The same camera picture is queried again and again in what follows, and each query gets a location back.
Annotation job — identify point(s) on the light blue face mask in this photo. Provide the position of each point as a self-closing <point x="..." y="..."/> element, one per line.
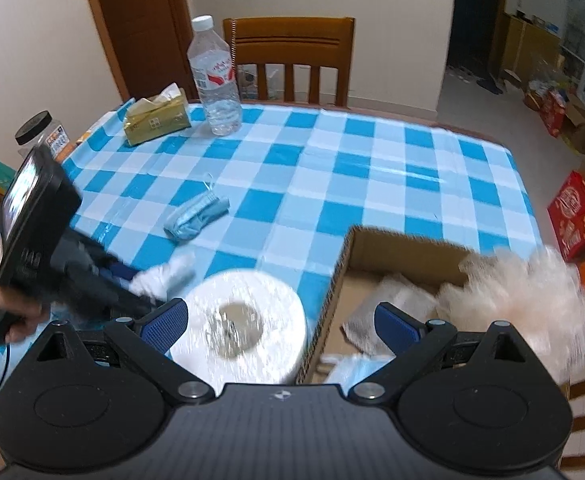
<point x="195" y="216"/>
<point x="357" y="369"/>

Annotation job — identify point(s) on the gold tissue box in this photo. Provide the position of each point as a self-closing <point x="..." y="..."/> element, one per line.
<point x="155" y="119"/>

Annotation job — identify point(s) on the peach mesh bath loofah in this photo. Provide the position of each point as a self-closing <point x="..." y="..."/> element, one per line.
<point x="522" y="300"/>

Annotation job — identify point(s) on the blue checkered tablecloth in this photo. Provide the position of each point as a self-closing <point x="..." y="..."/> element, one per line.
<point x="352" y="170"/>

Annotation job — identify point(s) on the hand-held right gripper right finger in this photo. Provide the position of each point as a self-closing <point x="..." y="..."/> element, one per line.
<point x="396" y="325"/>

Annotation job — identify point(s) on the red snack box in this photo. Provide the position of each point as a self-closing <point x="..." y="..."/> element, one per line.
<point x="575" y="215"/>

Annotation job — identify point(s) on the red snack bag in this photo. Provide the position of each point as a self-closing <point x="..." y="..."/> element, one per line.
<point x="553" y="112"/>

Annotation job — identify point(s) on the yellow cabinet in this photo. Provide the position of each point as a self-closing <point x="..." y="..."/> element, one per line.
<point x="530" y="45"/>

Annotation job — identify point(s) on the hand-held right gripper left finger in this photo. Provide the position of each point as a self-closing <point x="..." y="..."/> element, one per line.
<point x="165" y="322"/>

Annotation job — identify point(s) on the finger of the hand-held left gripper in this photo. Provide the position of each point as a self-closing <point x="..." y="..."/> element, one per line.
<point x="117" y="300"/>
<point x="117" y="270"/>

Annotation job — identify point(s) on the clear jar black lid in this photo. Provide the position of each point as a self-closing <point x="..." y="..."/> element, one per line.
<point x="37" y="130"/>

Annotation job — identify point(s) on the white and blue plush toy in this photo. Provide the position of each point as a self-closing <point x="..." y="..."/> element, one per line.
<point x="165" y="274"/>

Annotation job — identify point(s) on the clear water bottle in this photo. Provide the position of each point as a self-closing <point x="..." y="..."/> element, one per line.
<point x="216" y="85"/>

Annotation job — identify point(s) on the toilet paper roll green wrap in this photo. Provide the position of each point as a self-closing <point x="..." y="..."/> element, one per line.
<point x="272" y="310"/>

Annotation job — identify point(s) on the cardboard box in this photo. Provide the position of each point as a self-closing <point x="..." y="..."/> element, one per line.
<point x="402" y="255"/>

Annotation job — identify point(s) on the brown wooden door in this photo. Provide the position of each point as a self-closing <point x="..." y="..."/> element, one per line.
<point x="132" y="20"/>

